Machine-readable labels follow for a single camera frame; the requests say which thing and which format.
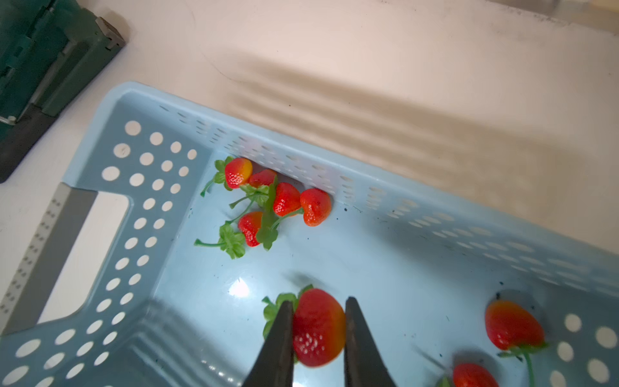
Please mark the strawberry cluster with green leaves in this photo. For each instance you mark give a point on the strawberry cluster with green leaves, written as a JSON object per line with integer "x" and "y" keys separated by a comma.
{"x": 270, "y": 202}

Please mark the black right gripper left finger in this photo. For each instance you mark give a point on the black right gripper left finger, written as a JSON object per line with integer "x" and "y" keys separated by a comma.
{"x": 274, "y": 365}

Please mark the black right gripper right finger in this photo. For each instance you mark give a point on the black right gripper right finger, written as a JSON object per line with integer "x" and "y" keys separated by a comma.
{"x": 363, "y": 365}

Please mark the green pipe wrench black handle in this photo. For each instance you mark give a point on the green pipe wrench black handle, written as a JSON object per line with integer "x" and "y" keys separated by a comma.
{"x": 92, "y": 44}

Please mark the light blue perforated plastic basket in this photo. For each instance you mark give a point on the light blue perforated plastic basket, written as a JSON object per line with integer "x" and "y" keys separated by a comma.
{"x": 123, "y": 284}

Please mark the green tool case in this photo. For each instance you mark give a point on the green tool case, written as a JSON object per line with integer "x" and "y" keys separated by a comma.
{"x": 32, "y": 35}

